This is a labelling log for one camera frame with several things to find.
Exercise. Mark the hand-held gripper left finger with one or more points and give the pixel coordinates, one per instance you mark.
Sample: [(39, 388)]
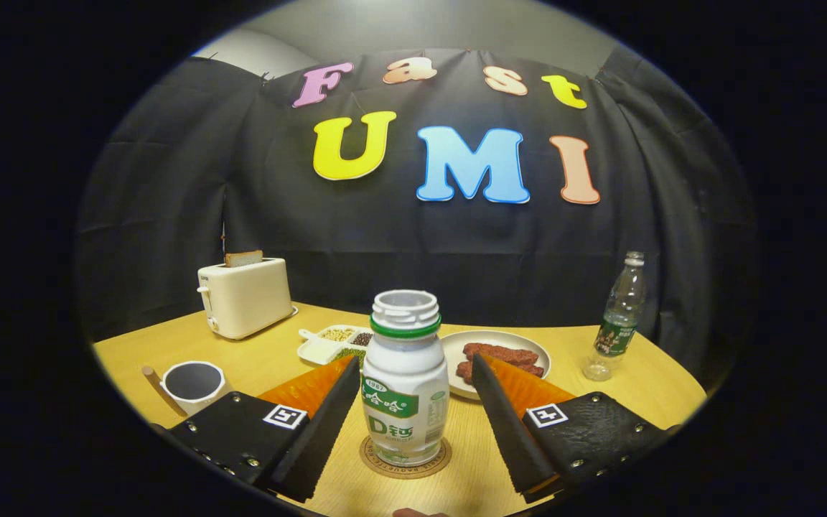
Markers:
[(324, 431)]

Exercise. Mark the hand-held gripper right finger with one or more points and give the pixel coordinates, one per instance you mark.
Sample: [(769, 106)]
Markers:
[(507, 431)]

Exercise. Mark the round wooden coaster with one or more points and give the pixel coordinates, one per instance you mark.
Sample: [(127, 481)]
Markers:
[(370, 459)]

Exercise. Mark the white juice bottle green label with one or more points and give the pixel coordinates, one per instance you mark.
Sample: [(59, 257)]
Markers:
[(406, 366)]

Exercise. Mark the clear plastic water bottle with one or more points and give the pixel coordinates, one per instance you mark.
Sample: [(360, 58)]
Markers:
[(618, 323)]

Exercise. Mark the wooden table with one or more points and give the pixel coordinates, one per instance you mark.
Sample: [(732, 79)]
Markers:
[(471, 459)]

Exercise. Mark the white divided dish of beans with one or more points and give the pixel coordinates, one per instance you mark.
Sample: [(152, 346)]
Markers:
[(320, 348)]

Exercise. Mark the round white plate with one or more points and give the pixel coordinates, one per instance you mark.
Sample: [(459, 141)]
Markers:
[(456, 341)]

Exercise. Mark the cream toaster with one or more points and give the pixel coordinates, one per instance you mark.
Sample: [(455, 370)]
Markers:
[(245, 298)]

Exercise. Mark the toast slice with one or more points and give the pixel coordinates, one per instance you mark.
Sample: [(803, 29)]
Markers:
[(243, 258)]

